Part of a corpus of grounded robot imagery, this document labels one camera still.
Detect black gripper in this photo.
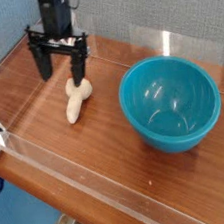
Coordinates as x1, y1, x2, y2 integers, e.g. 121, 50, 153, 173
26, 24, 90, 87

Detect white toy mushroom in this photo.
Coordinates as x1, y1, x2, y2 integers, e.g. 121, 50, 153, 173
65, 78, 93, 124

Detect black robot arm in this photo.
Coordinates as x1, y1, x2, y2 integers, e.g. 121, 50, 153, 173
25, 0, 89, 87

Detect blue plastic bowl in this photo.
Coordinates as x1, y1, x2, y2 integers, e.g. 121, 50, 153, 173
118, 56, 222, 153

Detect clear acrylic barrier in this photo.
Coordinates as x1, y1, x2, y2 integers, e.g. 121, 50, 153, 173
0, 25, 224, 224

